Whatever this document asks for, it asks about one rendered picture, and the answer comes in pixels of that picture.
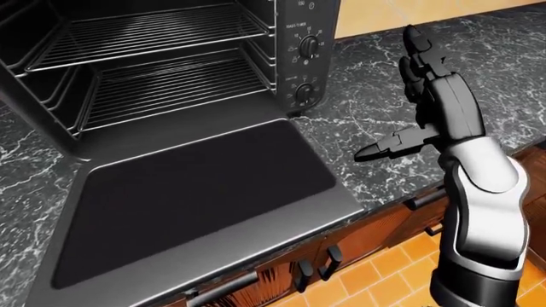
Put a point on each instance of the black function knob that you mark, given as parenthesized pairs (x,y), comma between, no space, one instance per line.
(305,92)

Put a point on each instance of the toaster oven glass door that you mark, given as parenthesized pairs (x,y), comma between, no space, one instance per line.
(200,204)

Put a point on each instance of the black toaster oven body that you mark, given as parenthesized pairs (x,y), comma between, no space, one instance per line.
(141,67)

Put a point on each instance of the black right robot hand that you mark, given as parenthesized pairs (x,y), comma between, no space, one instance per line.
(456,105)

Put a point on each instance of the wooden base cabinet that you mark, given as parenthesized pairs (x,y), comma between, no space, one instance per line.
(375,230)

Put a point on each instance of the black timer knob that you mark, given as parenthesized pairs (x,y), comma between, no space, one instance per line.
(309,45)

